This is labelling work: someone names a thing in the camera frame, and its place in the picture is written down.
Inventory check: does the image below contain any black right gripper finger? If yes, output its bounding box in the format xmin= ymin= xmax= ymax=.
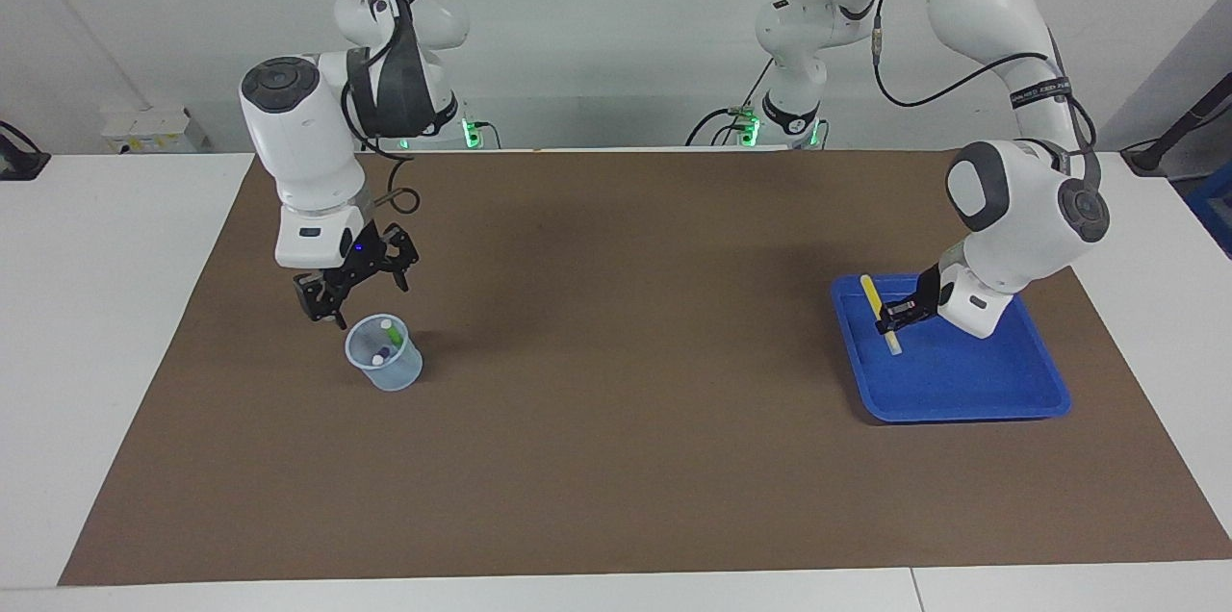
xmin=383 ymin=224 xmax=420 ymax=293
xmin=294 ymin=270 xmax=349 ymax=331

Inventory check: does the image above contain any yellow highlighter pen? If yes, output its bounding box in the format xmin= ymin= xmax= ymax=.
xmin=860 ymin=274 xmax=904 ymax=356

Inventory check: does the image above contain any translucent plastic cup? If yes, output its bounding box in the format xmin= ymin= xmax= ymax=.
xmin=345 ymin=313 xmax=424 ymax=393

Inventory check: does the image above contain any blue plastic tray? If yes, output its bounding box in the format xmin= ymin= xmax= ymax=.
xmin=830 ymin=272 xmax=1072 ymax=424

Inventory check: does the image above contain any black stand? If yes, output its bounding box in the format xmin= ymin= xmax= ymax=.
xmin=1121 ymin=97 xmax=1232 ymax=175

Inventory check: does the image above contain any brown table mat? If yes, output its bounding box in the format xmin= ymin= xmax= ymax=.
xmin=58 ymin=148 xmax=1232 ymax=586

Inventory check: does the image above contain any blue crate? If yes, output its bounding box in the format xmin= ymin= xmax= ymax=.
xmin=1186 ymin=165 xmax=1232 ymax=257

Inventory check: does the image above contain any black desk device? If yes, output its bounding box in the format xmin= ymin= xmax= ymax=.
xmin=0 ymin=119 xmax=51 ymax=182

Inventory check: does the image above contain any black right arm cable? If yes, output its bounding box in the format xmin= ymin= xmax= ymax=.
xmin=337 ymin=0 xmax=423 ymax=215

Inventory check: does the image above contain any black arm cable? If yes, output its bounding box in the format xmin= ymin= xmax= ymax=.
xmin=337 ymin=0 xmax=423 ymax=215
xmin=818 ymin=0 xmax=1100 ymax=199

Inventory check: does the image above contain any wide black right arm strap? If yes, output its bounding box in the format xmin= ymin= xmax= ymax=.
xmin=345 ymin=49 xmax=379 ymax=138

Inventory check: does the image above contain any black left arm cable strap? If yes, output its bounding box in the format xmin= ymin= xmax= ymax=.
xmin=1009 ymin=78 xmax=1072 ymax=110

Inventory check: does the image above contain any white wall box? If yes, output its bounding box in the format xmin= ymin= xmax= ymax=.
xmin=101 ymin=107 xmax=211 ymax=154

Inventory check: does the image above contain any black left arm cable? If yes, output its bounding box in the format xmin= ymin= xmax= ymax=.
xmin=818 ymin=0 xmax=1100 ymax=199

